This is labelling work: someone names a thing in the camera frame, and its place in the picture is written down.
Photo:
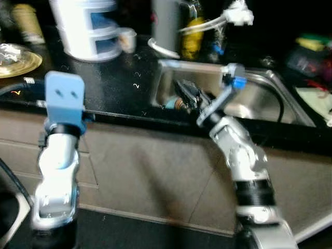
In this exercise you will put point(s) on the white tiered container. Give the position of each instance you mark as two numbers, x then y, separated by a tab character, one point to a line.
78	41

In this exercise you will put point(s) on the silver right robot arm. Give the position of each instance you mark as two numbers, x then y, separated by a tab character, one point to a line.
244	150

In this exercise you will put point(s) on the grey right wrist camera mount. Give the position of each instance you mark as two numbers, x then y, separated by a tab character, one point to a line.
220	101

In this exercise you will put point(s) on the small tap with blue clip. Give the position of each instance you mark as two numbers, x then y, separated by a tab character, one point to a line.
218	49

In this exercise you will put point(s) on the stainless steel sink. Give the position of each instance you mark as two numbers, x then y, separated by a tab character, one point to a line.
249	104

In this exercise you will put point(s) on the thin red utensil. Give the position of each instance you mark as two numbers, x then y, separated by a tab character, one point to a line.
315	84

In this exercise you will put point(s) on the dark plastic container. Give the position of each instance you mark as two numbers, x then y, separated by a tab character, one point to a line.
306	62

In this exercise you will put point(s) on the yellow oil bottle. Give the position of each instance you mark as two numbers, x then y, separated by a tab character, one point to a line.
192	39

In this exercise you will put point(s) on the grey cylinder appliance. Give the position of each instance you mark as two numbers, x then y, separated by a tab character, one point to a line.
166	23

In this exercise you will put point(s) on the black floor mat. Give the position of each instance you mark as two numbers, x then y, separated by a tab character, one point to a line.
145	236

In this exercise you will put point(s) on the round pale yellow plate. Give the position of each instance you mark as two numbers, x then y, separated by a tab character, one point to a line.
18	62

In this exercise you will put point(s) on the yellow green sponge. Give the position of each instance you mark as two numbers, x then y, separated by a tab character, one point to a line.
314	42

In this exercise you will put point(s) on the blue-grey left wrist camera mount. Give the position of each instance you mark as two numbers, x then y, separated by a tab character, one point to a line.
65	104

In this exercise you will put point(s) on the grey cabinet door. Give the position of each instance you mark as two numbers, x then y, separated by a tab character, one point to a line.
295	181
135	171

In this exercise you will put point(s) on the small white cup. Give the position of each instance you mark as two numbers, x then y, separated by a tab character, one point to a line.
127	40

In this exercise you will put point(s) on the white rimmed bin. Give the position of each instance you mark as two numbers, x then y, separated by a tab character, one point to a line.
22	207

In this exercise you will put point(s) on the white power plug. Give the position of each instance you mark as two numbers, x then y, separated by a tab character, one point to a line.
238	15

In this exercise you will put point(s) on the grey cabinet drawer front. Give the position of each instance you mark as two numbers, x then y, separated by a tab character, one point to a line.
15	132
15	158
88	193

